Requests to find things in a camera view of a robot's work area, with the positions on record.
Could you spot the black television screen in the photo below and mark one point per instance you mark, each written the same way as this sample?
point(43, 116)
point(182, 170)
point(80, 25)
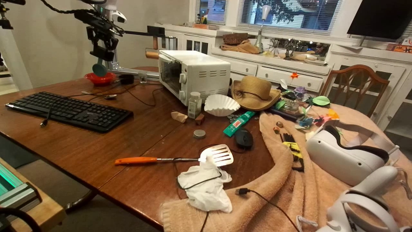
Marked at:
point(381, 18)

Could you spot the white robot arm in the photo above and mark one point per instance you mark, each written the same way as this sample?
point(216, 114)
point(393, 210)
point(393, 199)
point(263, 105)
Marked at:
point(107, 7)

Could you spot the black measuring cup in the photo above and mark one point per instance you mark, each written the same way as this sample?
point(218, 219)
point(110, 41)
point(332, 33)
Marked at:
point(126, 78)

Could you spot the wooden dining chair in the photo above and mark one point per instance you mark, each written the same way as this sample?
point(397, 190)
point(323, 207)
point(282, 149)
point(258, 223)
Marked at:
point(357, 86)

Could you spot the white VR headset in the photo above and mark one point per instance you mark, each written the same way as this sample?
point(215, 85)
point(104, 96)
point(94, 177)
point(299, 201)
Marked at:
point(354, 161)

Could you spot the straw hat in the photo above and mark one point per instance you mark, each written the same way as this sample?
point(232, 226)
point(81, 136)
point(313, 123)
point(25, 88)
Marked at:
point(254, 92)

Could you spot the blue scooper with black block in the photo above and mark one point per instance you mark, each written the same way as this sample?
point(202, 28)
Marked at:
point(102, 54)

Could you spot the orange handled metal spatula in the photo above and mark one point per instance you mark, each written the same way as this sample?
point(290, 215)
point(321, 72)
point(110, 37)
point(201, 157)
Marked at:
point(219, 154)

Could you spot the aluminium extrusion rack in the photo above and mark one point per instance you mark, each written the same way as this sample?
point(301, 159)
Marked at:
point(166, 42)

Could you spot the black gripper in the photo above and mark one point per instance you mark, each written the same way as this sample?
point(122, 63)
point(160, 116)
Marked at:
point(99, 27)

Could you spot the red plastic bowl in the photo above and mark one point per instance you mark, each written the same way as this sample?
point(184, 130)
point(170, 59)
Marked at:
point(101, 79)

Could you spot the metal ladle spoon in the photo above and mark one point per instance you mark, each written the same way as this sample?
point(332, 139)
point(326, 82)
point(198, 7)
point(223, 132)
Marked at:
point(104, 95)

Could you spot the small white pill bottle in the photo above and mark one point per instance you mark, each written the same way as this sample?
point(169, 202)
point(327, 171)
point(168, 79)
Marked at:
point(195, 103)

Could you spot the white toaster oven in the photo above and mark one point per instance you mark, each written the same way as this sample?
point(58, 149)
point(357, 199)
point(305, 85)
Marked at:
point(186, 70)

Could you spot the wooden tool with black block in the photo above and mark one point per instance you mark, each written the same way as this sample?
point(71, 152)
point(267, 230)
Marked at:
point(155, 32)

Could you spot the green rectangular box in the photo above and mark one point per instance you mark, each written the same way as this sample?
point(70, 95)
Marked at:
point(238, 123)

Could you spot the white sideboard cabinet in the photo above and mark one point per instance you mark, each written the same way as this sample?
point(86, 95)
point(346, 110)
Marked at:
point(393, 110)

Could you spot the black computer keyboard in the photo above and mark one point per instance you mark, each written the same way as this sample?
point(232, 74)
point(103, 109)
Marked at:
point(81, 113)

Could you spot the white VR controller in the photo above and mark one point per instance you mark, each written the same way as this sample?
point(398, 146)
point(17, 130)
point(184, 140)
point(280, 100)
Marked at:
point(380, 202)

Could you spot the beige towel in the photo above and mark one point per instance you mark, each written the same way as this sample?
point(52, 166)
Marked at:
point(278, 193)

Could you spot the white coffee filters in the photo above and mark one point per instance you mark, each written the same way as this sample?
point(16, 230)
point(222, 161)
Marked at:
point(220, 105)

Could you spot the white crumpled cloth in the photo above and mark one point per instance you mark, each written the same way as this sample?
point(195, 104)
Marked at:
point(204, 185)

